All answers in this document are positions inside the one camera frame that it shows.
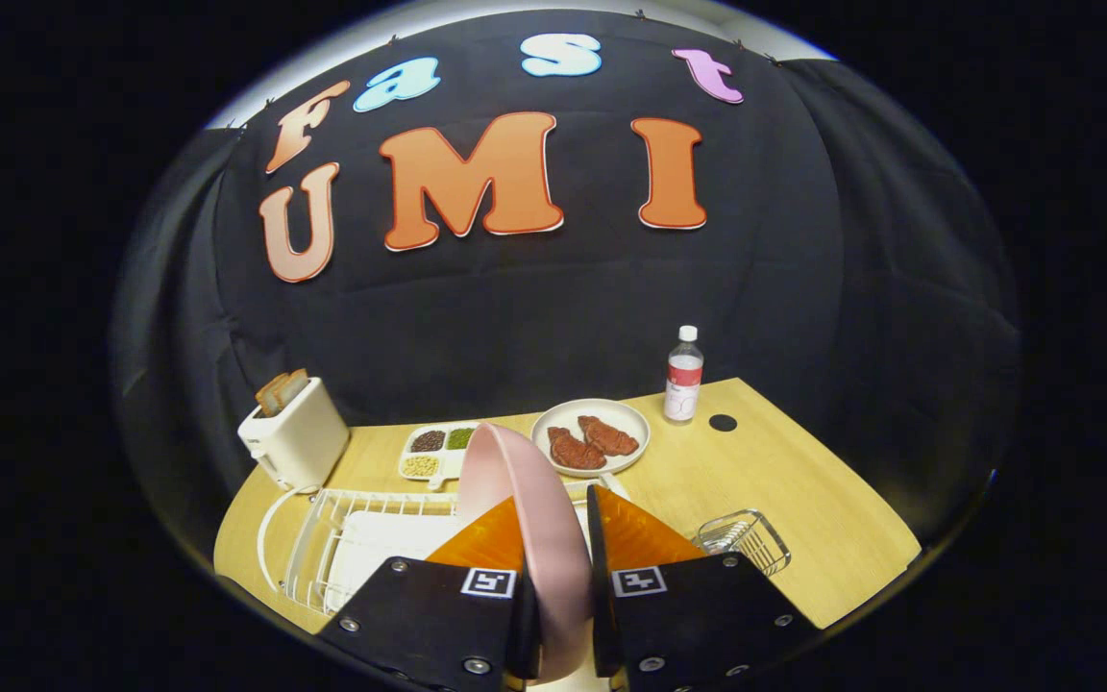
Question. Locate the green beans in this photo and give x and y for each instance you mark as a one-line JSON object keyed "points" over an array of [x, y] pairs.
{"points": [[460, 437]]}

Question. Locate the pink plate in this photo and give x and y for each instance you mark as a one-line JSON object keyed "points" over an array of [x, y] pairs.
{"points": [[553, 577]]}

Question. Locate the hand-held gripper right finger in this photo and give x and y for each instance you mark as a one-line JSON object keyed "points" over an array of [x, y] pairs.
{"points": [[603, 625]]}

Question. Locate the yellow beans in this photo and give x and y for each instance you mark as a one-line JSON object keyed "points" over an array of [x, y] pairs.
{"points": [[421, 465]]}

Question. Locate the black round table grommet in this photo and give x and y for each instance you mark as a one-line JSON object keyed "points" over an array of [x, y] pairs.
{"points": [[724, 423]]}

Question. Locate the clear plastic water bottle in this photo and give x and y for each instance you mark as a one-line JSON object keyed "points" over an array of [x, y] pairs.
{"points": [[683, 380]]}

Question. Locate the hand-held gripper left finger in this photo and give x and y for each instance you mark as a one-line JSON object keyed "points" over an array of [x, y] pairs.
{"points": [[438, 625]]}

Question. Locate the dark brown beans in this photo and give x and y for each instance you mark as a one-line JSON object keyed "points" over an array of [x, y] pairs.
{"points": [[428, 440]]}

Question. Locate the toasted bread slice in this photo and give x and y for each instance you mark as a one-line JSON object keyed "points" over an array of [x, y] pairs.
{"points": [[292, 384], [270, 396]]}

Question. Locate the brown meat piece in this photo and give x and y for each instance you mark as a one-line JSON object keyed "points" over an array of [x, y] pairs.
{"points": [[611, 437], [575, 450]]}

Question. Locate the white plate with meat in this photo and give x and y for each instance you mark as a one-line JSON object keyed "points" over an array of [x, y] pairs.
{"points": [[635, 428]]}

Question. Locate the white toaster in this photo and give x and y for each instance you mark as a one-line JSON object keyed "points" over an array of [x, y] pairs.
{"points": [[299, 442]]}

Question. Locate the white divided tray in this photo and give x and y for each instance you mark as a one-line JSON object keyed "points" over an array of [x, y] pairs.
{"points": [[444, 456]]}

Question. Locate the black backdrop cloth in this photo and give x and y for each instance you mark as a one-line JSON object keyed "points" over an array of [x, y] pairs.
{"points": [[563, 308]]}

